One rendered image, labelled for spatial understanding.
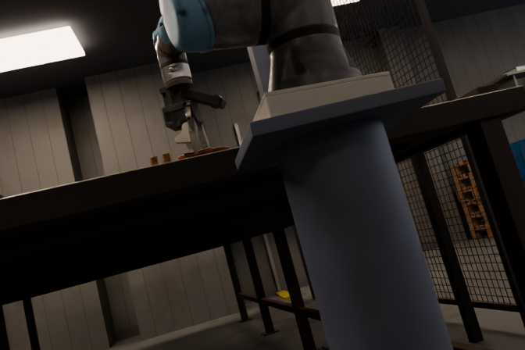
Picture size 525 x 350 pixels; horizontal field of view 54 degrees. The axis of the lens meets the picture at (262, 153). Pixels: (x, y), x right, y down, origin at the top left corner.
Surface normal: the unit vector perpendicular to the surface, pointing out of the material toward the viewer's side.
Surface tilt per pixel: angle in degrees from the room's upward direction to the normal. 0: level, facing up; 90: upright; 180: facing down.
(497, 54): 90
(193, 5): 108
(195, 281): 90
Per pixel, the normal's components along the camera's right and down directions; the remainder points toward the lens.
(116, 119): 0.12, -0.19
